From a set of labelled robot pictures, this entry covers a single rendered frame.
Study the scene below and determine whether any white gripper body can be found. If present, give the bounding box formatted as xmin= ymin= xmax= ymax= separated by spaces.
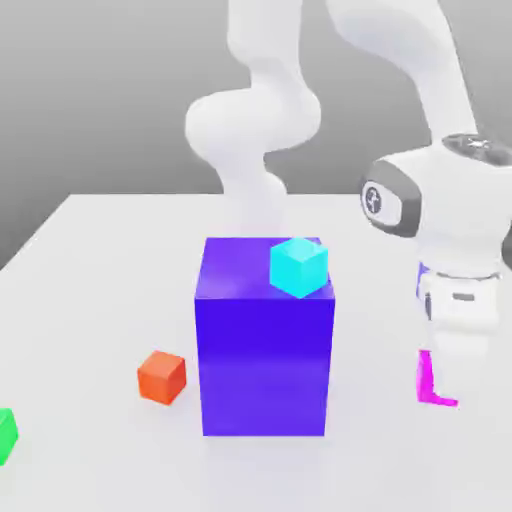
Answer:
xmin=420 ymin=274 xmax=502 ymax=338

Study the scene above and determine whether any small magenta cube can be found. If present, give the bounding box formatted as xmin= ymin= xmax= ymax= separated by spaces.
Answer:
xmin=416 ymin=348 xmax=460 ymax=409

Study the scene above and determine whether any small cyan cube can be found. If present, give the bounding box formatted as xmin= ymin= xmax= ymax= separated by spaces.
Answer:
xmin=269 ymin=236 xmax=330 ymax=300

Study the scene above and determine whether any small orange cube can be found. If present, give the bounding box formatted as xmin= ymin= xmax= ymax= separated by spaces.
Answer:
xmin=136 ymin=350 xmax=188 ymax=407

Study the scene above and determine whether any small green cube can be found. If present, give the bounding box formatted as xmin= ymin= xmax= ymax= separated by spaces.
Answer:
xmin=0 ymin=407 xmax=20 ymax=468

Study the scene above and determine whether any large purple box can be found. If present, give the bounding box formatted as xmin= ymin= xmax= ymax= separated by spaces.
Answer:
xmin=194 ymin=236 xmax=336 ymax=438

